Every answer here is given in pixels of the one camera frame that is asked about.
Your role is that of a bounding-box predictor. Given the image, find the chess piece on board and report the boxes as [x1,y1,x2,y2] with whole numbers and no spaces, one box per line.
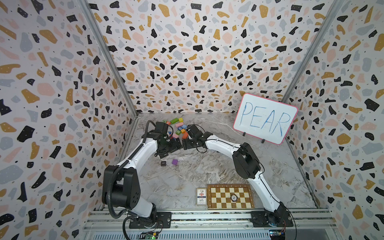
[231,194,238,202]

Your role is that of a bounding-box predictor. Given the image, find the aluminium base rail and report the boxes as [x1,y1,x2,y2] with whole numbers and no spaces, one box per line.
[80,208,340,240]

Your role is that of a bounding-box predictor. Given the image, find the wooden chessboard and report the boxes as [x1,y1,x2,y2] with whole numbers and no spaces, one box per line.
[207,184,255,210]

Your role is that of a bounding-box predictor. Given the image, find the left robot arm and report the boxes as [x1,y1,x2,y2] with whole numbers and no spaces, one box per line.
[102,121,182,223]

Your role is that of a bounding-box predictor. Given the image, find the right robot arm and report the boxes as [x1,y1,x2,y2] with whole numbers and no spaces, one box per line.
[182,124,289,227]

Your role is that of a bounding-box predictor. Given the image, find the long pink block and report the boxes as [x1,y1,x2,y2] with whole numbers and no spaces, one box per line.
[175,122,184,128]

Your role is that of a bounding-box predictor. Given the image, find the long orange block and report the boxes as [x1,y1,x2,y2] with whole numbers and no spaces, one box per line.
[182,132,189,140]

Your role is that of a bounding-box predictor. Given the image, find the pink framed whiteboard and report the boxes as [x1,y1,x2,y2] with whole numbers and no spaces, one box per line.
[233,94,298,145]

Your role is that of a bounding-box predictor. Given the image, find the playing card box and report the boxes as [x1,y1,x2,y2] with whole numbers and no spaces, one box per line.
[196,188,207,206]

